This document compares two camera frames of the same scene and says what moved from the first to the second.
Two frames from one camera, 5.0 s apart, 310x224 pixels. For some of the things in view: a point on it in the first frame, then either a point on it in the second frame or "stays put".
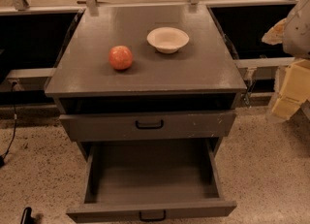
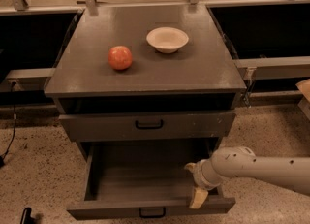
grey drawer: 151,179 stays put
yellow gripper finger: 286,107 to 199,199
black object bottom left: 27,217 stays put
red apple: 120,57 stays put
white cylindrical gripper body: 297,35 to 199,174
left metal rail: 26,79 stays put
